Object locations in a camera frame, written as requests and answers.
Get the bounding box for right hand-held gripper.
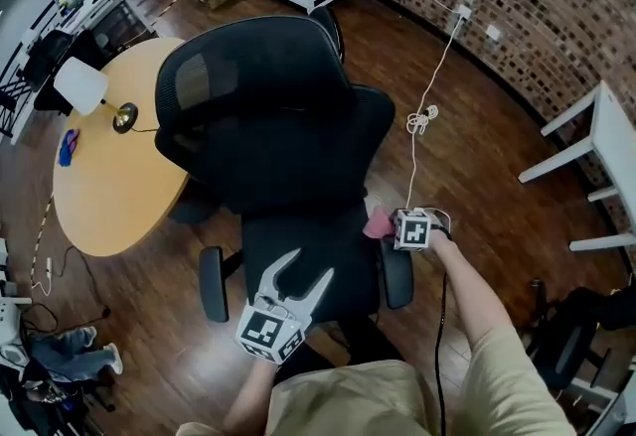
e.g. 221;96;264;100
393;207;454;253

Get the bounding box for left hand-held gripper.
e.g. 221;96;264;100
235;247;335;366

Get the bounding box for pink cloth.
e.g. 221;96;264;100
364;204;397;239

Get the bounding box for person's left forearm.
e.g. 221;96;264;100
222;358;279;436

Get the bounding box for person's right forearm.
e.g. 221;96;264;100
429;237;528;351

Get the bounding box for blue cloth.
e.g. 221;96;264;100
58;128;81;168

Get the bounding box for person's black trousers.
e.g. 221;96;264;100
297;314;404;368

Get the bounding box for person's beige shirt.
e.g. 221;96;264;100
176;324;577;436

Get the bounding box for black mesh office chair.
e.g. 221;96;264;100
23;29;108;116
516;277;636;393
153;5;416;326

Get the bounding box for round wooden table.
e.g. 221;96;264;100
52;37;193;258

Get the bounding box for white square table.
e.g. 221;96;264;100
518;79;636;254

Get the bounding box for white-shade brass table lamp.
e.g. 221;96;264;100
53;56;139;135

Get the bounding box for white wall cable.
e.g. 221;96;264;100
372;0;474;213

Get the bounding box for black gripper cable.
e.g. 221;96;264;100
433;269;451;436

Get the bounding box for black floor cable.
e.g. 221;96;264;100
19;244;111;339

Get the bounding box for white frame table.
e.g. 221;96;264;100
565;363;636;436

